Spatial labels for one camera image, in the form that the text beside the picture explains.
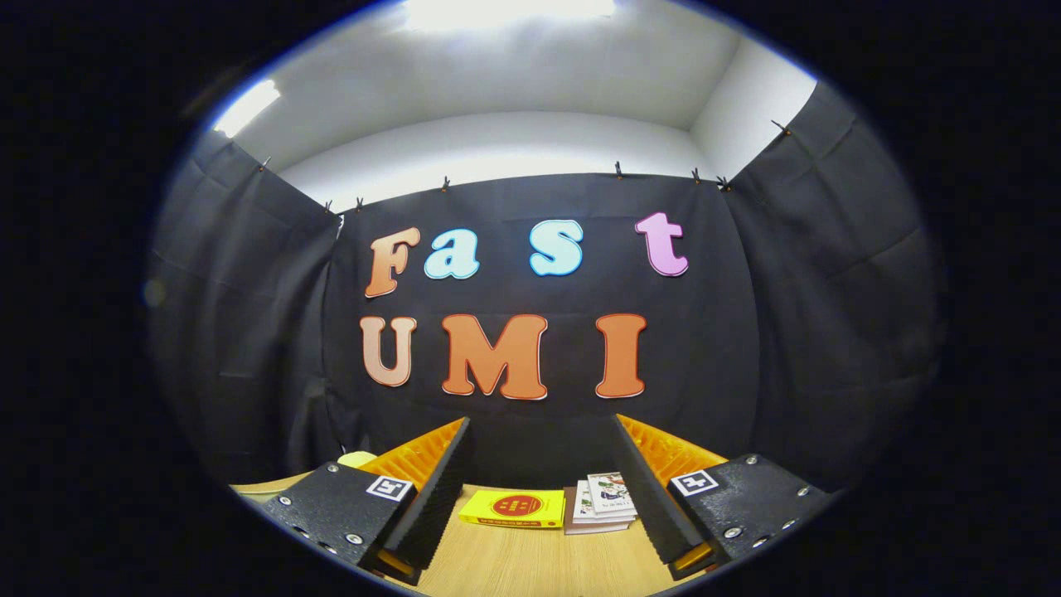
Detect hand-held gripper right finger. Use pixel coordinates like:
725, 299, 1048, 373
610, 414, 833, 582

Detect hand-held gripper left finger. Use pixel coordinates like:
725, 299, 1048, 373
264, 416, 475, 586

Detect white paperback book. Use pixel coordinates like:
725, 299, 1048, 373
564, 487, 631, 536
574, 481, 637, 525

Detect yellow book with red circle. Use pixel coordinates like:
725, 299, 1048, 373
458, 488, 567, 530

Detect ceiling light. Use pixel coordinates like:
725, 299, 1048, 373
402, 0, 618, 32
211, 79, 283, 138

